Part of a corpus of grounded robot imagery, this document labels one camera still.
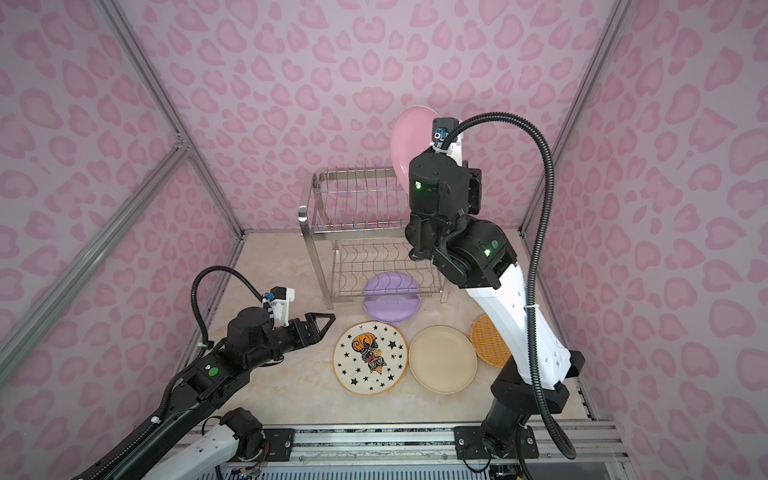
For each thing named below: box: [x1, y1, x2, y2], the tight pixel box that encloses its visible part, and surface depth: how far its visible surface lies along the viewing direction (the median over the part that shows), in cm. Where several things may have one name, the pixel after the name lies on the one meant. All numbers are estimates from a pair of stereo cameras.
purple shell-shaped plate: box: [362, 272, 422, 323], surface depth 100 cm
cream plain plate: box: [409, 325, 478, 395], surface depth 88 cm
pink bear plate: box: [390, 106, 441, 191], surface depth 63 cm
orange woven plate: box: [470, 313, 511, 368], surface depth 90 cm
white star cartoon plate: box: [333, 321, 409, 395], surface depth 88 cm
